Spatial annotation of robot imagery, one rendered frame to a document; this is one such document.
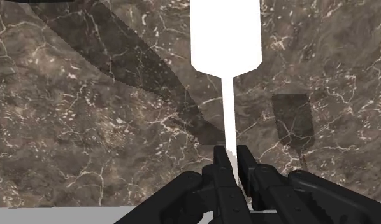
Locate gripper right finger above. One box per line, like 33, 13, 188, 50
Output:
236, 144, 381, 224

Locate white spatula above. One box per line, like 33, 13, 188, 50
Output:
190, 0, 262, 187

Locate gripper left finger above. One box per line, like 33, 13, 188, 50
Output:
115, 144, 253, 224

